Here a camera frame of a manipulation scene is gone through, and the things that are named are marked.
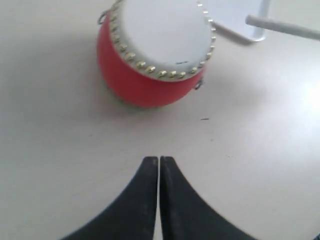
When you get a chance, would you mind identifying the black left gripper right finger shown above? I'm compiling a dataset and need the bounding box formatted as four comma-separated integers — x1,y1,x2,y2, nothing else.
159,156,253,240

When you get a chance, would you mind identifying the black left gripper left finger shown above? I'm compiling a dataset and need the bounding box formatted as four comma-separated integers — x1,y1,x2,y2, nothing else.
64,156,159,240

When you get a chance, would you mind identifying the white drumstick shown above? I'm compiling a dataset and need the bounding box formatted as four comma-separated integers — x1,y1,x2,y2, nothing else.
245,15,320,41

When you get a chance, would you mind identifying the red small drum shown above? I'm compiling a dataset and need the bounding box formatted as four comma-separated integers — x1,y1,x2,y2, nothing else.
96,0,216,108

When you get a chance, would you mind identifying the white plastic tray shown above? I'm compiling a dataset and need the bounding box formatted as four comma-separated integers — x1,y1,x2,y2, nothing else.
201,0,272,43

